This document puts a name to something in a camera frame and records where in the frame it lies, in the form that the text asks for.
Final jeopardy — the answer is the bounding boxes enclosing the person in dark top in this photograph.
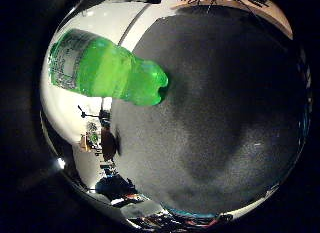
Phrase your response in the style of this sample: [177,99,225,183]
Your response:
[94,174,148,208]

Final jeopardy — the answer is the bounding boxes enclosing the cluttered workshop shelf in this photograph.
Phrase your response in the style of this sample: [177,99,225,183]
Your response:
[79,121,116,176]

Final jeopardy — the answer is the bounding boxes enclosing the black camera tripod stand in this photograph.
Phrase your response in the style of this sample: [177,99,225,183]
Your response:
[77,104,111,128]

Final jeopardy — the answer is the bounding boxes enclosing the green plastic bottle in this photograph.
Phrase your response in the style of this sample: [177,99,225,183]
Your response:
[48,28,170,107]

